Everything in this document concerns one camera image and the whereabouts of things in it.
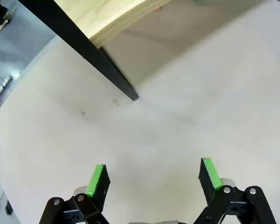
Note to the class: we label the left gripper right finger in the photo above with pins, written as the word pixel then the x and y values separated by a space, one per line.
pixel 209 184

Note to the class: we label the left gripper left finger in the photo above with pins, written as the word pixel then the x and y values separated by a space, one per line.
pixel 99 186

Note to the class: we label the small clear tape piece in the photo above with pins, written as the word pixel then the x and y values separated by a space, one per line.
pixel 116 102

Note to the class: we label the black floor box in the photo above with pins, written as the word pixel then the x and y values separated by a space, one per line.
pixel 8 207

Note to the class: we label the grey power strip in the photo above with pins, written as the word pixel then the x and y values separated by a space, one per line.
pixel 3 86

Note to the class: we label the person in yellow apron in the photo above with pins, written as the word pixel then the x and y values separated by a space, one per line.
pixel 1 14

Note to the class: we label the black frame wooden shelf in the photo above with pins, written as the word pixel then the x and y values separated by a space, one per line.
pixel 84 46

